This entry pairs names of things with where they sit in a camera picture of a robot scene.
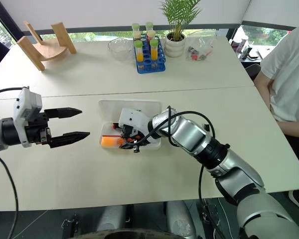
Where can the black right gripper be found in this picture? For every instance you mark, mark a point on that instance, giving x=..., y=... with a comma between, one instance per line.
x=132, y=134

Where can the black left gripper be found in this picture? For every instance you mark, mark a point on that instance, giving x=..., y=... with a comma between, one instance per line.
x=37, y=128

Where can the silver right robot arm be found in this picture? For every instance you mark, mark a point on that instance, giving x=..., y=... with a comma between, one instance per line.
x=189, y=132

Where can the white plastic tray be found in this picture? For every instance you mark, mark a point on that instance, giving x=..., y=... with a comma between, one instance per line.
x=109, y=109

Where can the blue test tube rack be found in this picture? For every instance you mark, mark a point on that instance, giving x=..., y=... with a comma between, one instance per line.
x=149, y=66

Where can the wooden curved stand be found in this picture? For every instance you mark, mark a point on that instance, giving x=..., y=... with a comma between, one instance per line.
x=49, y=48

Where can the grey rounded robot leg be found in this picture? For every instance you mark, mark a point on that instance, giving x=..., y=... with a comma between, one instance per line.
x=110, y=219
x=180, y=217

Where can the green-capped orange liquid tube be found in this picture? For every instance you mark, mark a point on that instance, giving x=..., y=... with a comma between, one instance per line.
x=154, y=49
x=139, y=52

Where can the clear glass bowl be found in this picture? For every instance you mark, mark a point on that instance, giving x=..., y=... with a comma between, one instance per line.
x=119, y=48

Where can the dark round robot waist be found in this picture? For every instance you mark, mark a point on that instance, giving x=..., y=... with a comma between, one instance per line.
x=127, y=234

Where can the metal table clasp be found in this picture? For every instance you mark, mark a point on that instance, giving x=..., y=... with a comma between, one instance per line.
x=71, y=222

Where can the tan-capped dark-filled tube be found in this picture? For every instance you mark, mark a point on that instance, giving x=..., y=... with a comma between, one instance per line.
x=137, y=35

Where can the white ribbed plant pot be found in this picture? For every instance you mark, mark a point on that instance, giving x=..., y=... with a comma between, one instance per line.
x=175, y=47

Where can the tan-capped red-filled tube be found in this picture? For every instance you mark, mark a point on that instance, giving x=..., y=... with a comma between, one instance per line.
x=151, y=35

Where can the green-capped empty tube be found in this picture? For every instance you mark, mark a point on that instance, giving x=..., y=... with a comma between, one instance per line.
x=149, y=25
x=135, y=27

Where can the clear plastic bag of parts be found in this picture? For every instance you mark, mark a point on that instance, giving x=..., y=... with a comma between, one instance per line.
x=198, y=51

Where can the green palm plant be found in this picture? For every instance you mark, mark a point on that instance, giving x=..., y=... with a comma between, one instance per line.
x=179, y=15

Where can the black office chair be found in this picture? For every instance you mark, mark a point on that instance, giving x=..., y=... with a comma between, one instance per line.
x=254, y=71

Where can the black desk gadget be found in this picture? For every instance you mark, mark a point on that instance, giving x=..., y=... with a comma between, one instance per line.
x=246, y=53

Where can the person in white t-shirt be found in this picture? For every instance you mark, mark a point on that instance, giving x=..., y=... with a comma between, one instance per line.
x=289, y=74

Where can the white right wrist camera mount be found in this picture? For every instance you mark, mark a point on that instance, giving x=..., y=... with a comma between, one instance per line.
x=133, y=118

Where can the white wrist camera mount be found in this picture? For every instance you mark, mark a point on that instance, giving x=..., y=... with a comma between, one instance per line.
x=133, y=118
x=21, y=109

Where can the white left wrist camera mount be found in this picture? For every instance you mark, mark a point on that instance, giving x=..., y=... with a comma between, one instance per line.
x=21, y=109

